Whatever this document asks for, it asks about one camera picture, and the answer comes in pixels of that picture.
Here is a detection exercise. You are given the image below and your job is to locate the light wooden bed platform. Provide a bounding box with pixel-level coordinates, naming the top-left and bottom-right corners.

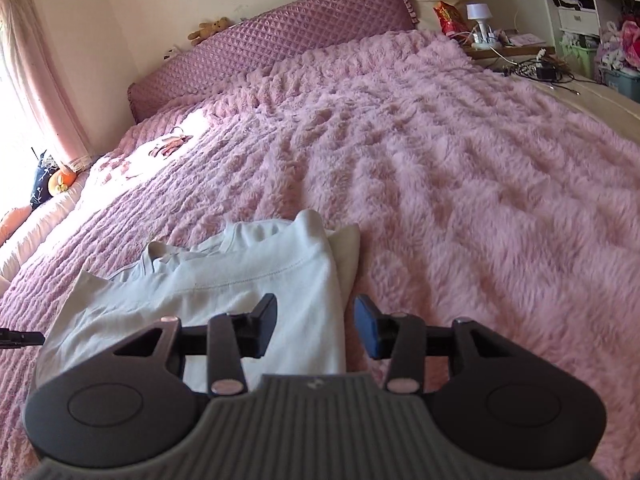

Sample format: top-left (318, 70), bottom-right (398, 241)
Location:
top-left (500, 60), bottom-right (640, 151)

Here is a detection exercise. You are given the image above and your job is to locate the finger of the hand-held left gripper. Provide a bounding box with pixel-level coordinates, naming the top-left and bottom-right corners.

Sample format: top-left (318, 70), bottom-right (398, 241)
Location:
top-left (0, 329), bottom-right (45, 348)

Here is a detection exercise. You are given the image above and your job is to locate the purple quilted headboard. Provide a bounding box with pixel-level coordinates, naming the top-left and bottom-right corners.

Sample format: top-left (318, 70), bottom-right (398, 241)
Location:
top-left (127, 0), bottom-right (418, 123)

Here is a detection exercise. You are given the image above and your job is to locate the green plastic basket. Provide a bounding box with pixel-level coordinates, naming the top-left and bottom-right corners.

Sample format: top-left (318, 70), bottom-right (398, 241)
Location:
top-left (559, 42), bottom-right (601, 81)

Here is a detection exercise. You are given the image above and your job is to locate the red snack bag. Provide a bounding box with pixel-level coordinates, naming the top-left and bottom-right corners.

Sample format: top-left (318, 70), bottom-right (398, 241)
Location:
top-left (432, 1), bottom-right (471, 36)

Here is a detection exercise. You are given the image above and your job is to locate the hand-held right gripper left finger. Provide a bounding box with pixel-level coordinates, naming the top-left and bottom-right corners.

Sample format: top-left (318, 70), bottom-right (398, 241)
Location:
top-left (112, 293), bottom-right (278, 397)

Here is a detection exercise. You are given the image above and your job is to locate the window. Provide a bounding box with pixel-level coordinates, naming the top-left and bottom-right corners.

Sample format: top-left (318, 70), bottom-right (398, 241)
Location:
top-left (0, 0), bottom-right (51, 211)

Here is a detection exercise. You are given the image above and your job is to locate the blue storage box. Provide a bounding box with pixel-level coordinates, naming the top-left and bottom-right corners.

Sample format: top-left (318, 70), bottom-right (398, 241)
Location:
top-left (600, 67), bottom-right (640, 106)

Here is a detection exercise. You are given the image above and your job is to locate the pink fluffy blanket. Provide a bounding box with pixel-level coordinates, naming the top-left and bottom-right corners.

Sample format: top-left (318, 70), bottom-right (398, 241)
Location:
top-left (0, 27), bottom-right (640, 480)

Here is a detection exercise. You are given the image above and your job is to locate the orange plush toy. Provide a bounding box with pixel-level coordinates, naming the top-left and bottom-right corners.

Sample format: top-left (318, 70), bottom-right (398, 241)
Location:
top-left (50, 164), bottom-right (78, 195)

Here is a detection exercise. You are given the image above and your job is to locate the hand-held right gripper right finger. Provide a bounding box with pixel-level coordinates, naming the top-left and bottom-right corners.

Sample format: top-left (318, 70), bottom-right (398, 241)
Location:
top-left (354, 296), bottom-right (536, 395)

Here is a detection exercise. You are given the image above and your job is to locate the tangle of black cables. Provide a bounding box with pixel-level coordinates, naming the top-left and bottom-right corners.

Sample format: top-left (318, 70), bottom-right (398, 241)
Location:
top-left (505, 50), bottom-right (576, 86)

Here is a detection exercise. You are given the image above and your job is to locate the salmon pillow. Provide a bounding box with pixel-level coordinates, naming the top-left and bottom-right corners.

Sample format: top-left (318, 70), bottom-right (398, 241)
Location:
top-left (0, 205), bottom-right (33, 246)

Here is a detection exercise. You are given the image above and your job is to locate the white wardrobe shelving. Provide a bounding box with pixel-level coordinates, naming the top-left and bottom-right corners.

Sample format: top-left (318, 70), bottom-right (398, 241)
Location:
top-left (545, 0), bottom-right (640, 81)

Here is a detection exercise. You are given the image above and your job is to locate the brown teddy bear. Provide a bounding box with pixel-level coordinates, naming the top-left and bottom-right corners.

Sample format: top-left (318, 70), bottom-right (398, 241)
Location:
top-left (187, 16), bottom-right (231, 43)

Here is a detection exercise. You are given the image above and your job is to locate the small pink cloth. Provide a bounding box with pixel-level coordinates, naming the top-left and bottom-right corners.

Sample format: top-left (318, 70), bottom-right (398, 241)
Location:
top-left (150, 127), bottom-right (193, 158)

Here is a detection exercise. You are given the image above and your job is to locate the white drawer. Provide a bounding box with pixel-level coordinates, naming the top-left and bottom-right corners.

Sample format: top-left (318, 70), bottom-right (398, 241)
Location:
top-left (557, 7), bottom-right (598, 36)

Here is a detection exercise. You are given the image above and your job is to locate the pale pink quilt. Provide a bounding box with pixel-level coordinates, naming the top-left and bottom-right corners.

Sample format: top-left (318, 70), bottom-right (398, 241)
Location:
top-left (0, 162), bottom-right (108, 281)

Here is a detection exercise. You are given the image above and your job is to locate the pink curtain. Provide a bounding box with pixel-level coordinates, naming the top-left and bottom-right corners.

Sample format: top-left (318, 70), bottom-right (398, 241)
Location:
top-left (0, 0), bottom-right (93, 166)

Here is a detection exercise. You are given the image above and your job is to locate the navy floral pillow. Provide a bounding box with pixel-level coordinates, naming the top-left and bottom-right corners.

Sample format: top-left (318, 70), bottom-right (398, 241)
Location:
top-left (30, 149), bottom-right (63, 208)

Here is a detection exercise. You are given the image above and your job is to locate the white power strip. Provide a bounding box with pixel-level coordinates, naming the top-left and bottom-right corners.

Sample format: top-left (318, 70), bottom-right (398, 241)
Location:
top-left (467, 30), bottom-right (511, 51)

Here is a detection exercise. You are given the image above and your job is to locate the pile of pink clothes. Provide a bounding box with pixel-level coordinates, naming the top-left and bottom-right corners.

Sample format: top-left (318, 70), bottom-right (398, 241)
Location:
top-left (597, 15), bottom-right (640, 68)

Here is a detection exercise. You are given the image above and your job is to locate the white printed sweatshirt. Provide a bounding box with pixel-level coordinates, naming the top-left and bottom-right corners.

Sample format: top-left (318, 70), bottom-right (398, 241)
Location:
top-left (35, 209), bottom-right (362, 396)

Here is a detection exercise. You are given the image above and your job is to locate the white table lamp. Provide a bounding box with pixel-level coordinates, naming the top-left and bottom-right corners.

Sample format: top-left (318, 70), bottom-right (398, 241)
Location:
top-left (465, 2), bottom-right (493, 48)

